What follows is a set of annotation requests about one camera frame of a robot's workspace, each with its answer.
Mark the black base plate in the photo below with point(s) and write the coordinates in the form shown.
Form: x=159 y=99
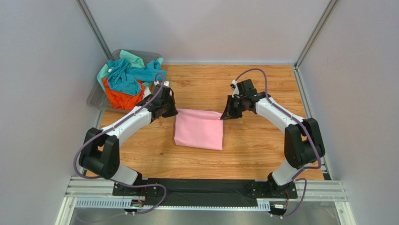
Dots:
x=197 y=192

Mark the pink t shirt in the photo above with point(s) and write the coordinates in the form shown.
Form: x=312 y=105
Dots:
x=199 y=129

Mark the teal blue t shirt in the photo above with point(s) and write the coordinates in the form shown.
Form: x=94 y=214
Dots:
x=124 y=77

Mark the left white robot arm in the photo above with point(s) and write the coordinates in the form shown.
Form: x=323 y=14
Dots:
x=100 y=152

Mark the aluminium frame rail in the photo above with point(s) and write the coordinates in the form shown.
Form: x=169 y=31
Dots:
x=99 y=192

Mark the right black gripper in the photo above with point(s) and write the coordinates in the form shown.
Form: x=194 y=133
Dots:
x=233 y=106

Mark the orange t shirt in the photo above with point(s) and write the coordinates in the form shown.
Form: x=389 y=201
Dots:
x=121 y=100

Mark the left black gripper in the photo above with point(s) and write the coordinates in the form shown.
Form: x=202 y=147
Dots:
x=173 y=111

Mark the mint green t shirt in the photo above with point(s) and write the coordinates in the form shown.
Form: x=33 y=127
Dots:
x=119 y=54

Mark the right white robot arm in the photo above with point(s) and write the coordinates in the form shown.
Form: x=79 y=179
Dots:
x=303 y=143

